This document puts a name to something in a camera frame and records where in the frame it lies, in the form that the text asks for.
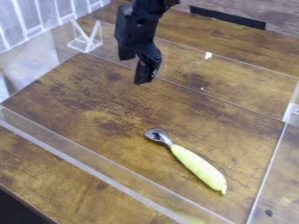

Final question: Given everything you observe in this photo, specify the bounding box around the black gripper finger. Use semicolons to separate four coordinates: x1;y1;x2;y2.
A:
135;60;159;85

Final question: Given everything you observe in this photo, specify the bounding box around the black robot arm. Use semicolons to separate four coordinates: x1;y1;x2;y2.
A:
115;0;181;85

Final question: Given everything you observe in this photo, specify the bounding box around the black strip on table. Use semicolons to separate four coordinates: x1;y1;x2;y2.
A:
190;5;268;30

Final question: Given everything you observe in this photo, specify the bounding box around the clear acrylic triangular bracket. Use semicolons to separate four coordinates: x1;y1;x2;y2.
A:
67;19;105;53

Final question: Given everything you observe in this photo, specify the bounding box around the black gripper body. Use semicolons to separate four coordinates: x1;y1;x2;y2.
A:
115;3;165;68

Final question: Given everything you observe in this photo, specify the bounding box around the green handled metal spoon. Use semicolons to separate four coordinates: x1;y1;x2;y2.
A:
145;128;229;194

